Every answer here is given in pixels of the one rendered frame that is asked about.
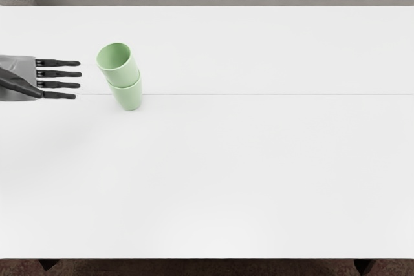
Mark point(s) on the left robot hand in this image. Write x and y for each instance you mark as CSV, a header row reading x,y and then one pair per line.
x,y
19,72

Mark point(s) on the light green cup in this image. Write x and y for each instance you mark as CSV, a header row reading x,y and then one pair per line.
x,y
129,96
121,67

